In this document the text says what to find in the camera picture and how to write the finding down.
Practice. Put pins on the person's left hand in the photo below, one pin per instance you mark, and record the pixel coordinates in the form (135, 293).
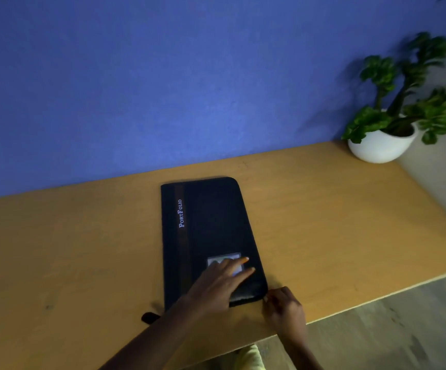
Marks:
(211, 290)

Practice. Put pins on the person's right hand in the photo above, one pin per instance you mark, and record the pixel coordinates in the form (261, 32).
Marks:
(289, 314)

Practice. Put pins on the person's left fingers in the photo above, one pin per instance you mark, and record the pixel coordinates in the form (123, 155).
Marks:
(235, 270)

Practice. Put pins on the person's right fingers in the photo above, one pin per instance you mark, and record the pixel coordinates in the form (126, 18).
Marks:
(272, 300)

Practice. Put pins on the black zip portfolio folder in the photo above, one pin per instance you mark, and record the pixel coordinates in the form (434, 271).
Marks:
(211, 215)

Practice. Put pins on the person's left forearm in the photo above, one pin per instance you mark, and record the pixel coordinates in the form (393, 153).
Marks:
(149, 342)

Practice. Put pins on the person's right forearm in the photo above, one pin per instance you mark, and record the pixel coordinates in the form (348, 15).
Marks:
(302, 354)

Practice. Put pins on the yellow garment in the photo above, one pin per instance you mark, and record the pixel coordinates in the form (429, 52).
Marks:
(251, 360)

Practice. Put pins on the white round plant pot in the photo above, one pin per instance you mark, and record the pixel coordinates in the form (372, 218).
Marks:
(381, 148)

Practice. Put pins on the green leafy plant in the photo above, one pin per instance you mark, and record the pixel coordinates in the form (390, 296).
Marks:
(404, 100)

